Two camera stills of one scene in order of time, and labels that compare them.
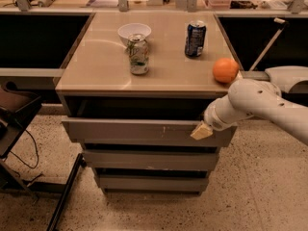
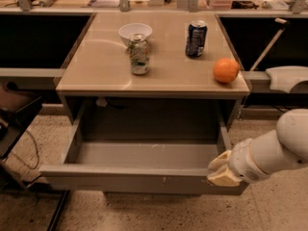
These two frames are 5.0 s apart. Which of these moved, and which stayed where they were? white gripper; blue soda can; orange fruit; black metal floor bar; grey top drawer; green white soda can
Moved: white gripper; grey top drawer
Stayed: blue soda can; orange fruit; green white soda can; black metal floor bar
